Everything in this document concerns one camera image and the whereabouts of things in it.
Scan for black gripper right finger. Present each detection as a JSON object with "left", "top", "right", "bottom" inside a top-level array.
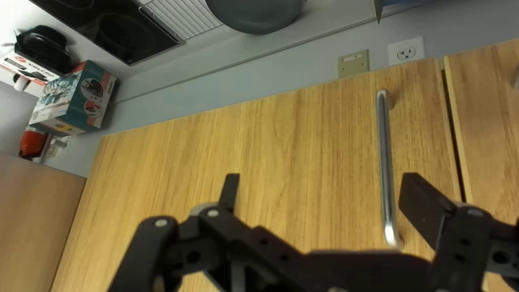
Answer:
[{"left": 399, "top": 173, "right": 457, "bottom": 252}]

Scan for beige wall switch plate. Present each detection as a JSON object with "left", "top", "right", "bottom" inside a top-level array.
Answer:
[{"left": 337, "top": 51, "right": 370, "bottom": 78}]

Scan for black induction cooktop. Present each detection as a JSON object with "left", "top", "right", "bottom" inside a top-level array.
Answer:
[{"left": 31, "top": 0, "right": 183, "bottom": 65}]

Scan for dark grey round tray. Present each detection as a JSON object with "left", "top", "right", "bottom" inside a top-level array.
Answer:
[{"left": 206, "top": 0, "right": 307, "bottom": 36}]

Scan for silver door handle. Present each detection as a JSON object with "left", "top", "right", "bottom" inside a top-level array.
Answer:
[{"left": 375, "top": 90, "right": 401, "bottom": 249}]

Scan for white wall outlet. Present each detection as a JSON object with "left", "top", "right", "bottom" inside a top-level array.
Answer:
[{"left": 388, "top": 36, "right": 425, "bottom": 65}]

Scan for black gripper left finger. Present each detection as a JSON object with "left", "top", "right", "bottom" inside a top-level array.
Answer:
[{"left": 217, "top": 174, "right": 240, "bottom": 213}]

